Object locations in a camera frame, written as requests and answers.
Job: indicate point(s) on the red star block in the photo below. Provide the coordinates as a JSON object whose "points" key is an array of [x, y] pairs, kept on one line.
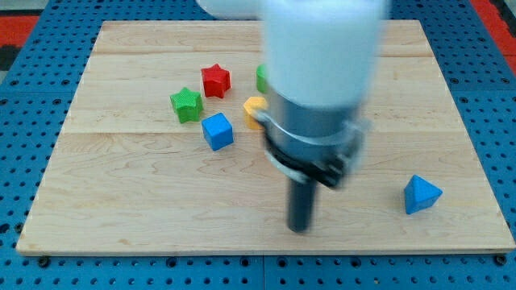
{"points": [[216, 81]]}

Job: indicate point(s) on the green star block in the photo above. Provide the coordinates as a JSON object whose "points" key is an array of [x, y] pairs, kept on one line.
{"points": [[187, 105]]}

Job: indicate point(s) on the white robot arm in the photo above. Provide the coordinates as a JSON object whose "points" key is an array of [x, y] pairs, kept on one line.
{"points": [[319, 57]]}

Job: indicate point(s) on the wooden board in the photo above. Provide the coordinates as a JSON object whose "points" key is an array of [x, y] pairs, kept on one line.
{"points": [[127, 178]]}

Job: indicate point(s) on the yellow heart block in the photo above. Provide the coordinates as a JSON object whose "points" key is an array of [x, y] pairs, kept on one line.
{"points": [[250, 107]]}

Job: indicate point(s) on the blue triangle block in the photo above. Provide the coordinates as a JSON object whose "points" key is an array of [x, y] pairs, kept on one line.
{"points": [[420, 194]]}

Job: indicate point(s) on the green block behind arm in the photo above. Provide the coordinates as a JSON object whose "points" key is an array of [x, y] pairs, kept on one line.
{"points": [[261, 83]]}

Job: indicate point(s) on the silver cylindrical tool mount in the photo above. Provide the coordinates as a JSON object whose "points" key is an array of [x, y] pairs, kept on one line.
{"points": [[312, 143]]}

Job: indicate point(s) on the blue cube block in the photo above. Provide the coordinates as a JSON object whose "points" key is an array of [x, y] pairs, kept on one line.
{"points": [[217, 131]]}

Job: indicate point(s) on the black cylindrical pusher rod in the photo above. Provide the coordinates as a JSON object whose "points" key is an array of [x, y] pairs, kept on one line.
{"points": [[300, 205]]}

